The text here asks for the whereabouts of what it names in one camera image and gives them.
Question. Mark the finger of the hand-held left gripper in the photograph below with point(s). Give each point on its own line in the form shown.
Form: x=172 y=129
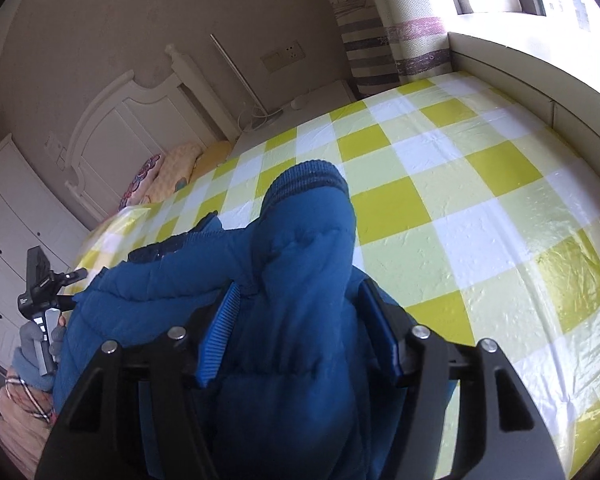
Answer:
x=67 y=302
x=72 y=276

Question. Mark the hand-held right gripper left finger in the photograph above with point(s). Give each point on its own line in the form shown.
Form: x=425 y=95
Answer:
x=220 y=340

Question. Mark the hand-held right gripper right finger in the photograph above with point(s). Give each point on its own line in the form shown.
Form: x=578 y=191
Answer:
x=387 y=335

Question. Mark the blue puffer jacket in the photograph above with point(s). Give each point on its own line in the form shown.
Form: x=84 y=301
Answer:
x=290 y=310

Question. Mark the person's left forearm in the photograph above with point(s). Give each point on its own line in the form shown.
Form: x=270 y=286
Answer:
x=20 y=425

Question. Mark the person's left hand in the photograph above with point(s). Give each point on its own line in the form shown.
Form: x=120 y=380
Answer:
x=27 y=355

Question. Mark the white wardrobe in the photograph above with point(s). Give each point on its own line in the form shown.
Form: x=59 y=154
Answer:
x=10 y=225

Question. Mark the patterned pink pillow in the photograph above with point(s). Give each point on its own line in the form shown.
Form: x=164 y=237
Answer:
x=140 y=180

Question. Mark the beige pillow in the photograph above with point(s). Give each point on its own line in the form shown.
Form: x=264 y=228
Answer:
x=175 y=170

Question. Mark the white wooden headboard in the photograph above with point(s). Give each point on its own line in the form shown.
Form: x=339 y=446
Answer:
x=125 y=130

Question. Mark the yellow checked bed cover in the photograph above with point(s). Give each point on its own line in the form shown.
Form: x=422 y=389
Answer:
x=455 y=185

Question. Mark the orange yellow pillow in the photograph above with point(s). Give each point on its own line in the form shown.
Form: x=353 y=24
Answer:
x=212 y=157

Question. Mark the white nightstand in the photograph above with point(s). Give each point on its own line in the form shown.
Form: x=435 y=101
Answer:
x=310 y=105

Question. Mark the beige window ledge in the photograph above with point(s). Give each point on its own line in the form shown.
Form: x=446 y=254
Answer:
x=530 y=75

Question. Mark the printed cream curtain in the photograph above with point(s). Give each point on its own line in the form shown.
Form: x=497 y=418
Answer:
x=375 y=35

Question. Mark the wall light switch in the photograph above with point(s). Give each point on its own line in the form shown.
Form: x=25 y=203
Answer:
x=57 y=149

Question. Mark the beige wall socket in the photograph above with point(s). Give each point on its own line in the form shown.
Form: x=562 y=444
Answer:
x=281 y=55

